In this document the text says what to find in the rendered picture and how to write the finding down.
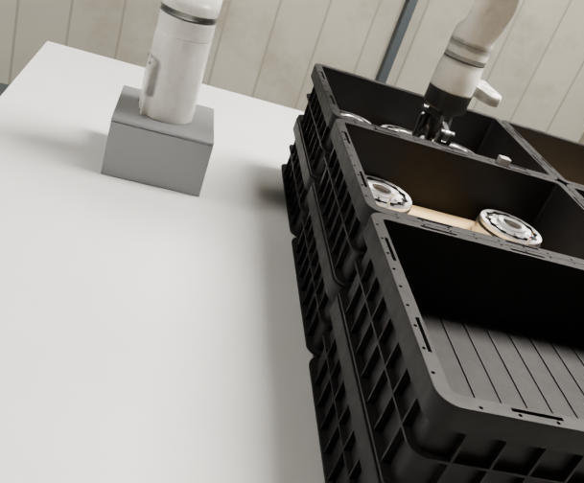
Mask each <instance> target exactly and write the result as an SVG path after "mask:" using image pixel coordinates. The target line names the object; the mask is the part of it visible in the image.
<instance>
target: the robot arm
mask: <svg viewBox="0 0 584 483"><path fill-rule="evenodd" d="M222 1H223V0H161V4H160V9H159V14H158V18H157V23H156V28H155V32H154V37H153V42H152V48H151V49H150V50H149V52H148V60H147V65H146V70H145V74H144V78H143V83H142V88H141V93H140V97H139V99H138V101H139V111H140V114H141V115H145V116H148V117H150V118H152V119H154V120H156V121H159V122H162V123H166V124H170V125H188V124H190V123H191V122H192V121H193V117H194V113H195V110H196V105H197V101H198V97H199V91H200V87H201V83H202V79H203V75H204V71H205V67H206V63H207V59H208V56H209V52H210V48H211V44H212V40H213V36H214V32H215V29H216V25H217V21H218V18H219V14H220V10H221V7H222ZM522 1H523V0H475V2H474V4H473V6H472V8H471V9H470V11H469V13H468V15H467V17H466V18H465V19H464V20H461V21H460V22H458V23H457V25H456V27H455V29H454V31H453V33H452V35H451V38H450V40H449V42H448V45H447V47H446V49H445V52H444V54H443V56H442V58H441V59H440V60H439V62H438V63H437V65H436V68H435V70H434V72H433V75H432V78H431V81H430V83H429V85H428V88H427V90H426V93H425V95H424V101H425V102H426V104H428V105H426V104H422V106H421V109H420V112H419V115H418V117H417V120H416V123H415V126H414V129H413V132H412V136H415V137H419V138H422V139H426V140H429V141H430V140H431V139H433V142H435V143H438V144H442V145H445V146H449V145H450V144H451V143H452V141H453V139H454V137H455V133H454V132H452V131H450V128H451V123H452V119H453V117H454V116H456V115H457V116H461V115H463V114H465V112H466V110H467V107H468V105H469V103H470V101H471V100H472V98H473V96H474V97H475V98H477V99H478V100H480V101H481V102H483V103H485V104H488V105H490V106H493V107H498V106H499V104H500V102H501V100H502V96H501V95H500V94H499V93H498V92H497V91H496V90H494V89H493V88H492V87H491V86H490V85H489V84H488V83H487V82H486V81H484V80H481V79H480V78H481V75H482V71H483V69H484V66H485V64H486V62H487V60H488V59H489V57H490V54H491V52H492V50H493V48H494V45H495V43H496V41H497V39H498V38H499V37H500V35H501V34H502V33H503V31H504V30H505V28H506V27H507V25H508V24H509V22H510V21H511V19H512V18H513V16H514V15H515V13H516V12H517V10H518V8H519V7H520V5H521V3H522Z"/></svg>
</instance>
